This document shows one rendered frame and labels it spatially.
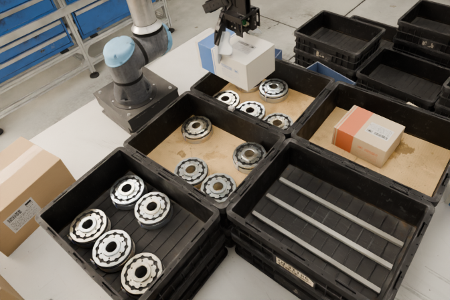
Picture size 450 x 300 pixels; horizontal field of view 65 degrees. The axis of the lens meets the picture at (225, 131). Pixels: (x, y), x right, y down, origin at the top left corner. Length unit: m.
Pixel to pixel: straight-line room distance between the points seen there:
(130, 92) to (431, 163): 1.04
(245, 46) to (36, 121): 2.20
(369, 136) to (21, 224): 1.09
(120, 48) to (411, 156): 1.01
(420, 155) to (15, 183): 1.23
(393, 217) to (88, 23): 2.55
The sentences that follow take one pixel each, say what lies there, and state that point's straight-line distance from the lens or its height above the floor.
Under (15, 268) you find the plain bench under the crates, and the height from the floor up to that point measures 0.70.
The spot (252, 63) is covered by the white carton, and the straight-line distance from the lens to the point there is 0.97.
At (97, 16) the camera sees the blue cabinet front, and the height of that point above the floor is 0.44.
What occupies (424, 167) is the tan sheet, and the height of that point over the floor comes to 0.83.
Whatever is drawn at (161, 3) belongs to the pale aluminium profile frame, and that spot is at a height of 0.29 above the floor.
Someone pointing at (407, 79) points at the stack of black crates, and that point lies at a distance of 2.20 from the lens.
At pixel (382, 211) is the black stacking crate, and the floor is 0.83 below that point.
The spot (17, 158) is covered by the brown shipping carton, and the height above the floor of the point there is 0.86.
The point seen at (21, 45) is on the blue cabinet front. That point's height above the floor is 0.50.
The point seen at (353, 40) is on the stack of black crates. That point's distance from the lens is 2.25.
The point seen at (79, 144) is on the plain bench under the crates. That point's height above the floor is 0.70.
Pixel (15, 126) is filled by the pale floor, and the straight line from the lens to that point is 3.04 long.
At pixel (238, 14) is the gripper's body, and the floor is 1.25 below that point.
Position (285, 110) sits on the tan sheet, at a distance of 1.25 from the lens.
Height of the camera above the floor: 1.69
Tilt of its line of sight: 46 degrees down
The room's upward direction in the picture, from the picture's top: 9 degrees counter-clockwise
